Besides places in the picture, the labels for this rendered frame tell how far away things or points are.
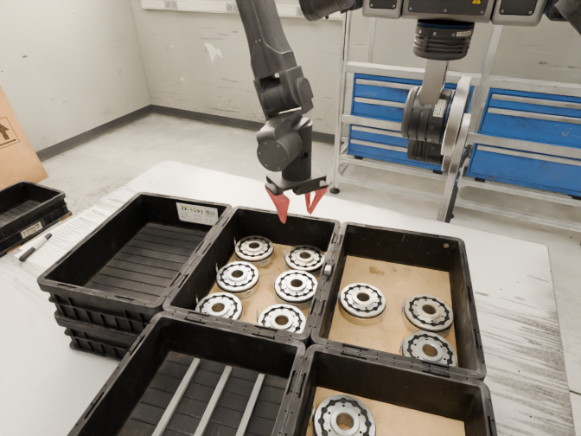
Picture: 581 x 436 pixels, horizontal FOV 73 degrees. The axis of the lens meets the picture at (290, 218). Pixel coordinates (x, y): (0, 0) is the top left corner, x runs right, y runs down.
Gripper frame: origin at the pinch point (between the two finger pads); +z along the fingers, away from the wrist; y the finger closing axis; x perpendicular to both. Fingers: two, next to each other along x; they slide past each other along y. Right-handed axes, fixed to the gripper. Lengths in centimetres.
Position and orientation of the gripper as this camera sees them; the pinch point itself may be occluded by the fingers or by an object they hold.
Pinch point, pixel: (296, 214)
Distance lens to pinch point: 79.8
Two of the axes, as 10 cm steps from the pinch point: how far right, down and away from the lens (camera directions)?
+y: 8.7, -2.8, 4.0
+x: -4.9, -4.9, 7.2
